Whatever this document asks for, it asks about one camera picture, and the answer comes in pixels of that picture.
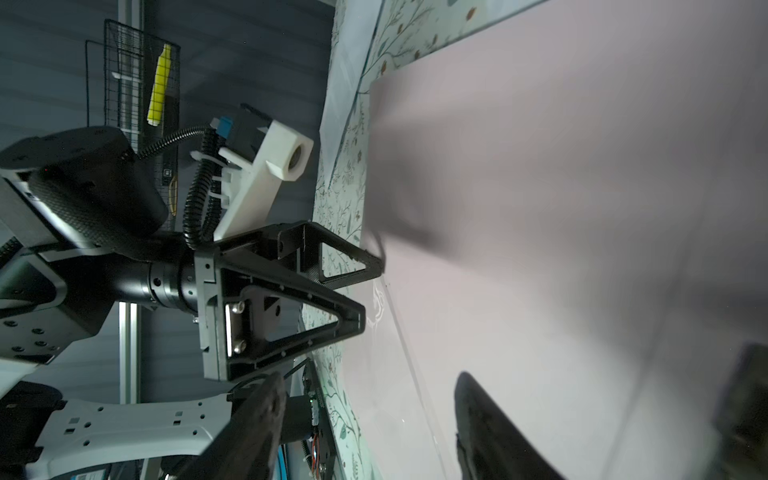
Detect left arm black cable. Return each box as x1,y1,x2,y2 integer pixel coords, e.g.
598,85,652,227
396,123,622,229
134,124,224,252

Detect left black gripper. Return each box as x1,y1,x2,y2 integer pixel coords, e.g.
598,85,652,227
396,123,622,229
194,222,384,382

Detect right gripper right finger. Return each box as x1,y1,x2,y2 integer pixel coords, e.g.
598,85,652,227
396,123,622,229
454,372,562,480

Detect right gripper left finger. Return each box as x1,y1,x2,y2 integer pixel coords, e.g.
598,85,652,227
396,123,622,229
180,373,286,480

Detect printed sheet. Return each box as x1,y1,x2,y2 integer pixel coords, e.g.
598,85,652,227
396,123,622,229
319,0,382,185

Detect yellow marker pen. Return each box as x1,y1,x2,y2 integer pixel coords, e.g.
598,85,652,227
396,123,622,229
146,44,172,127

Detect black wire basket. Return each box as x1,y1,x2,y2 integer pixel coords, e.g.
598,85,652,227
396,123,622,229
85,19,182,235

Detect pink paper folder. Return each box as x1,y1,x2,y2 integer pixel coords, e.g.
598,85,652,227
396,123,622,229
341,1,767,479

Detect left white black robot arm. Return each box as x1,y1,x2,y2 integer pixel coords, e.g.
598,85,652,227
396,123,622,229
1,126,383,479

